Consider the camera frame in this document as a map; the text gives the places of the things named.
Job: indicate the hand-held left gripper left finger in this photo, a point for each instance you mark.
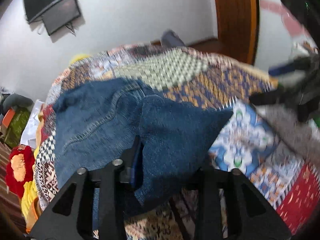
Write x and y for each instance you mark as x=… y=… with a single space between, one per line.
x=137 y=165

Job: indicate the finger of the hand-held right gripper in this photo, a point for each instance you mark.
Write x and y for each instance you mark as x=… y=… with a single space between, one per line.
x=275 y=97
x=287 y=67

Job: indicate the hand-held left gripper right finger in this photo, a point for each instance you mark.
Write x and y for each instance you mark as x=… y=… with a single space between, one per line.
x=210 y=185

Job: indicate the grey cloth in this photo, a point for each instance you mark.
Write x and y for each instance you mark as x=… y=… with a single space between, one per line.
x=287 y=127

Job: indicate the blue denim jacket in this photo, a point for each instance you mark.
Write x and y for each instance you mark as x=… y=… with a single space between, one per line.
x=175 y=135

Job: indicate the patchwork patterned blanket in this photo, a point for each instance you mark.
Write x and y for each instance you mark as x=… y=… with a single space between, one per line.
x=250 y=140

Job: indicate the pink blurred object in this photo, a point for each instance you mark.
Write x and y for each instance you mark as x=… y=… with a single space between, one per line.
x=287 y=17

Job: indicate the brown wooden door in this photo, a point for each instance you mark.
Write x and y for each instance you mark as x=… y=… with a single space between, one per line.
x=235 y=17

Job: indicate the white cloth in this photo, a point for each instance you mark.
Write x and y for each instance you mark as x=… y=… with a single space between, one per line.
x=30 y=125

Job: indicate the grey blue object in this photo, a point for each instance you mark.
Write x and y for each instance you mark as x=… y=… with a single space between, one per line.
x=172 y=38

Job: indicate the red and yellow plush toy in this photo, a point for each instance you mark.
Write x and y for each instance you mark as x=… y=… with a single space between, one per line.
x=17 y=170

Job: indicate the green fabric bag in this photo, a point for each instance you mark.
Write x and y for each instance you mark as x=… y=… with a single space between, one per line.
x=17 y=127

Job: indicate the grey cushion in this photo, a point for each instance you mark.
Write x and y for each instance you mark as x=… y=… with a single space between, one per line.
x=17 y=102

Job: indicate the orange box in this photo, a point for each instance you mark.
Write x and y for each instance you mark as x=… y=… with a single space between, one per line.
x=8 y=118

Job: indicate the black flat monitor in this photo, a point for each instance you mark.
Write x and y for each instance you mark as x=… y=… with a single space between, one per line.
x=61 y=15

